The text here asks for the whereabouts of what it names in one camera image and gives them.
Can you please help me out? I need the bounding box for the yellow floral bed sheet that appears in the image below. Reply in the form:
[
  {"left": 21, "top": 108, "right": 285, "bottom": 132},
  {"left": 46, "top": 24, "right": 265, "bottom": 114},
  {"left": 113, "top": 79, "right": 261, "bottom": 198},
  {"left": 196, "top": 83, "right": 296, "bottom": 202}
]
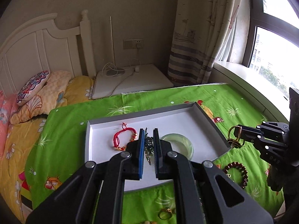
[{"left": 1, "top": 76, "right": 94, "bottom": 223}]

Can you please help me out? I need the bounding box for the black camera box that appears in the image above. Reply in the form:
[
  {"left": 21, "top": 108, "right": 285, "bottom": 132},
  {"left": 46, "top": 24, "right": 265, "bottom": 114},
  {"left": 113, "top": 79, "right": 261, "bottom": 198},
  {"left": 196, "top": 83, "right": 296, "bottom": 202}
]
[{"left": 289, "top": 88, "right": 299, "bottom": 128}]

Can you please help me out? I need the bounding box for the dark red bead bracelet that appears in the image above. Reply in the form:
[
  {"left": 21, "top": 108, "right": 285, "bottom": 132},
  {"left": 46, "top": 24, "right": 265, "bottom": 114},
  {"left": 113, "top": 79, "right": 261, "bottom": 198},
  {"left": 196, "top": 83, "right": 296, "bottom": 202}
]
[{"left": 222, "top": 162, "right": 249, "bottom": 190}]

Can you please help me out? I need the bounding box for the dark framed window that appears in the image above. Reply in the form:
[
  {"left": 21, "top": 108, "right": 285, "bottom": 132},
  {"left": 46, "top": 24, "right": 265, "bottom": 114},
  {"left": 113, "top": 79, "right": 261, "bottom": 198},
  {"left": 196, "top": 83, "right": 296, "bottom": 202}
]
[{"left": 242, "top": 0, "right": 298, "bottom": 99}]

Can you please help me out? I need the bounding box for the white patterned curtain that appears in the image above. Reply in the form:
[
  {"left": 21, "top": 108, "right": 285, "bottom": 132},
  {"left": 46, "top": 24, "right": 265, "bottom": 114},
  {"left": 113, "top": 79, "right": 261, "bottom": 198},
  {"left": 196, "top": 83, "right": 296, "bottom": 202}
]
[{"left": 168, "top": 0, "right": 242, "bottom": 85}]

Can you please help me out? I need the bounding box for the embroidered round cushion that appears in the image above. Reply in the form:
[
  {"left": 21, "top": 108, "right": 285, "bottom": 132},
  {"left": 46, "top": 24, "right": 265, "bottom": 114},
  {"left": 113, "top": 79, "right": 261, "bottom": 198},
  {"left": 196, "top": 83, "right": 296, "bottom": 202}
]
[{"left": 16, "top": 70, "right": 50, "bottom": 106}]

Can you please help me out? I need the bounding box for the white slim desk lamp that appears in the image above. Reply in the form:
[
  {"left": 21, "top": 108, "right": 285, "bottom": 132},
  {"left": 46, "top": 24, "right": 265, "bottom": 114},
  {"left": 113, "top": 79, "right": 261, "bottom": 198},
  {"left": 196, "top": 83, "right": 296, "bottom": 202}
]
[{"left": 106, "top": 16, "right": 125, "bottom": 77}]

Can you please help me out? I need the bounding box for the pink folded quilt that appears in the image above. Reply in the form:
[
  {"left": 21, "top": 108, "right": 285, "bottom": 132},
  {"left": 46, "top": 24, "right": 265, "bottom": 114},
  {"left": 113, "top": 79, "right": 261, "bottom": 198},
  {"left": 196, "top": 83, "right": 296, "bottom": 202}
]
[{"left": 0, "top": 90, "right": 19, "bottom": 158}]

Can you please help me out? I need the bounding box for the peach quilted pillow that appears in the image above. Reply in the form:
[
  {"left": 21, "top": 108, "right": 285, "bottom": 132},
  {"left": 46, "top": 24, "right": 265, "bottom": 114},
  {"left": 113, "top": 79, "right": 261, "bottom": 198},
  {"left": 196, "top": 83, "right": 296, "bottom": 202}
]
[{"left": 10, "top": 70, "right": 71, "bottom": 125}]

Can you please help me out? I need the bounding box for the grey gloved right hand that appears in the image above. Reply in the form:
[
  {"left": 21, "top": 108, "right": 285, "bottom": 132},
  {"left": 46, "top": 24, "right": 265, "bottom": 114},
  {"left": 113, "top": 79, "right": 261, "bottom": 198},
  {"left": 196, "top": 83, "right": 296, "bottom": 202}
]
[{"left": 266, "top": 165, "right": 287, "bottom": 192}]

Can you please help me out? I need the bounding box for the silver rhinestone brooch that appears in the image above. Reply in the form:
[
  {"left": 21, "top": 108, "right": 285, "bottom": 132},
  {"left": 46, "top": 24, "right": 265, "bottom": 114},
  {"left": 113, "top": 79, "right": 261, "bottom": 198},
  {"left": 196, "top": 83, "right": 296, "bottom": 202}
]
[{"left": 144, "top": 128, "right": 154, "bottom": 165}]

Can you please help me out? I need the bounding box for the pale green jade bangle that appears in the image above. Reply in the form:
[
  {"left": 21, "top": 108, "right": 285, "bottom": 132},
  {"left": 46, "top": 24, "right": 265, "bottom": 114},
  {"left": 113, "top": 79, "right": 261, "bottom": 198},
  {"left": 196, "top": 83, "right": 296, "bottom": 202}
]
[{"left": 161, "top": 133, "right": 194, "bottom": 160}]

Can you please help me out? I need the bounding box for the white wooden headboard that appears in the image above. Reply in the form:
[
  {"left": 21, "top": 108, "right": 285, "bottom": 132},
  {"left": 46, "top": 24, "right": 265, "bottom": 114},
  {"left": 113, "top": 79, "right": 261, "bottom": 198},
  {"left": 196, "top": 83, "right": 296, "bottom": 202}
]
[{"left": 1, "top": 10, "right": 97, "bottom": 97}]

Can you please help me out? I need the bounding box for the wall power socket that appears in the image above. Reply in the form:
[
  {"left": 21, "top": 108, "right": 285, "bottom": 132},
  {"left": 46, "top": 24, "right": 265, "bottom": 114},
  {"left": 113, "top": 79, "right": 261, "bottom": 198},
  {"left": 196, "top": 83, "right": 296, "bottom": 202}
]
[{"left": 123, "top": 39, "right": 143, "bottom": 50}]

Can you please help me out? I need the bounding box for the red cord gold bead bracelet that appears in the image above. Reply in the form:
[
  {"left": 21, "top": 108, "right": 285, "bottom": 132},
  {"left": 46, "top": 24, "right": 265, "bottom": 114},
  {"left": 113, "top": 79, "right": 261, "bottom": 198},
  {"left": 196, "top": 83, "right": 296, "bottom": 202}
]
[{"left": 112, "top": 122, "right": 138, "bottom": 151}]

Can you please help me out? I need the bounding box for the green cartoon print cloth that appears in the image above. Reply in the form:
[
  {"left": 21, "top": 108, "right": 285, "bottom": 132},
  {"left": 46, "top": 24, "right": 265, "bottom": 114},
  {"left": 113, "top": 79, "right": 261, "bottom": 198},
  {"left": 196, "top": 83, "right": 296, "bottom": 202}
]
[{"left": 25, "top": 84, "right": 284, "bottom": 223}]

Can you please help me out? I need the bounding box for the grey white jewelry tray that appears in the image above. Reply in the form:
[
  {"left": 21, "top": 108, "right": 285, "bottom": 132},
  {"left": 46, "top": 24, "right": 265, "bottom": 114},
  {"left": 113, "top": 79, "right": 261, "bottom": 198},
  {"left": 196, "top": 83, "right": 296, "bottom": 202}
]
[{"left": 84, "top": 102, "right": 231, "bottom": 192}]

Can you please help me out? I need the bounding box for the white bedside table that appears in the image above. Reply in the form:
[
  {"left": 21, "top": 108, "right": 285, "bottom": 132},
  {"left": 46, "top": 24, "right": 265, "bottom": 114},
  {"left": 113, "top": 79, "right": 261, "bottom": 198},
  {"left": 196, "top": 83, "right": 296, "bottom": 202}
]
[{"left": 91, "top": 64, "right": 174, "bottom": 100}]

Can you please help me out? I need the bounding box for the white charger cable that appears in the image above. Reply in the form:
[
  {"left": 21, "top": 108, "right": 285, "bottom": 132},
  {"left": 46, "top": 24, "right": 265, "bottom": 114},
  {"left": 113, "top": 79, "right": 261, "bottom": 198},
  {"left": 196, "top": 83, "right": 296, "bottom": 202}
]
[{"left": 101, "top": 47, "right": 142, "bottom": 94}]

